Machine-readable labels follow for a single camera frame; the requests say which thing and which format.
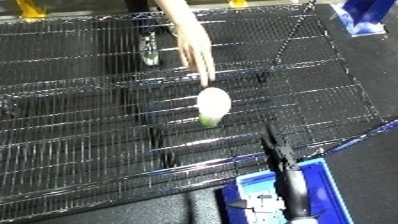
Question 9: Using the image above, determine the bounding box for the person's hand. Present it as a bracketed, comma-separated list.
[175, 28, 219, 88]

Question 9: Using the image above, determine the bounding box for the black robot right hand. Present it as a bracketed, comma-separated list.
[259, 124, 317, 218]

